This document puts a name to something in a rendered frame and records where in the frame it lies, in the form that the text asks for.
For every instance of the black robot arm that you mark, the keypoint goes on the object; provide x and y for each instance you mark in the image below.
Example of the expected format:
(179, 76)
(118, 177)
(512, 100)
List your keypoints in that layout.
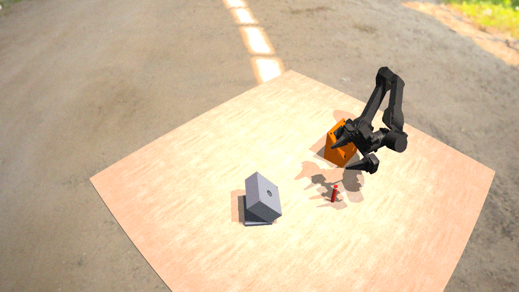
(394, 139)

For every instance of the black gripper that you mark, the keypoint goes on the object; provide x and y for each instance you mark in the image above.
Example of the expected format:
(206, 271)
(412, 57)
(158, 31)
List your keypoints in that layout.
(370, 162)

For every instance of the dark red peg with grey band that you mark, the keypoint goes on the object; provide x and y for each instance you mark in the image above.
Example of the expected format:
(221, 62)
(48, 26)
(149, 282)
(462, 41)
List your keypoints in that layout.
(334, 193)

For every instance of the grey sloped panel with hole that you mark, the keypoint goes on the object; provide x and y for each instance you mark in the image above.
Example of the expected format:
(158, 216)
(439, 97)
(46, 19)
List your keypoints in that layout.
(261, 202)

